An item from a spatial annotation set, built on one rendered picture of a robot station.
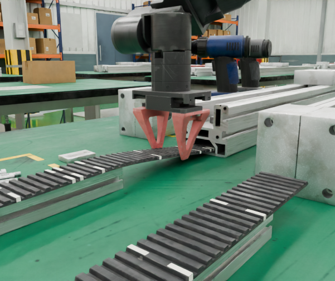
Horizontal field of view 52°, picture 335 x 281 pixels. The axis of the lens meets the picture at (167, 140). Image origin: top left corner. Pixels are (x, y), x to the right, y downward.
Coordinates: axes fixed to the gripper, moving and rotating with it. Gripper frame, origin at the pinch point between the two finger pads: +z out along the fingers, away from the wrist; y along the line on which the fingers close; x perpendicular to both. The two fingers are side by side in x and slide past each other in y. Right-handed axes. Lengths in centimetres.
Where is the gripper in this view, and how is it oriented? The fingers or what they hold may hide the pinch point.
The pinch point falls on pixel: (170, 151)
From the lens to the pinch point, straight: 52.0
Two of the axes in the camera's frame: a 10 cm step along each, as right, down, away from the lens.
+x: -6.3, 1.7, -7.6
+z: 0.0, 9.8, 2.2
